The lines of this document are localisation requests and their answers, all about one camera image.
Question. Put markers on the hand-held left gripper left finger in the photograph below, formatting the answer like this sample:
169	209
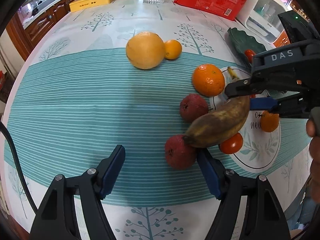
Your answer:
113	171

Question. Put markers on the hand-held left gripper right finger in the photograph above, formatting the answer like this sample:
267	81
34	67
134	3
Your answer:
209	177

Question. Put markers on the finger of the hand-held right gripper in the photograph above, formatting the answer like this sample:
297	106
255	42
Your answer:
240	88
262	103

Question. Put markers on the yellow spotted banana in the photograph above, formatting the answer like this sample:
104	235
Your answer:
232	73

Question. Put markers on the small orange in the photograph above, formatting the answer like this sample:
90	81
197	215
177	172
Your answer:
173	49
269	122

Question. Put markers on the large orange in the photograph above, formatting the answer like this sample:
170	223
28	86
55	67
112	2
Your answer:
208	80

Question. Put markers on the red lychee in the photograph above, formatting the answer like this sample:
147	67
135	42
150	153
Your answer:
178	153
193	108

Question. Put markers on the brown overripe banana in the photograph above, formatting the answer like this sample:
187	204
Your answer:
220	122

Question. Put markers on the dark green leaf plate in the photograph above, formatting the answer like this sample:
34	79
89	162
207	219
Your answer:
243	42

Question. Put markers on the yellow grapefruit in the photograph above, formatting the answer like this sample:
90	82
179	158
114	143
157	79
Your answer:
145	50

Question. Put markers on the person's right hand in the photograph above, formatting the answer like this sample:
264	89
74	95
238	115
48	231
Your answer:
315	152

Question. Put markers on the white countertop appliance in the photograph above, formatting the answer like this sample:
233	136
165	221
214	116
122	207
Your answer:
265	10

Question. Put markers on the tree print tablecloth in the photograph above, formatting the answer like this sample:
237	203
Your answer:
87	100

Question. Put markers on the wooden kitchen cabinet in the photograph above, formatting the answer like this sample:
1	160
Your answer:
42	23

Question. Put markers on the yellow tin box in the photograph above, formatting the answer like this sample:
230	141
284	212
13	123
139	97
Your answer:
92	0

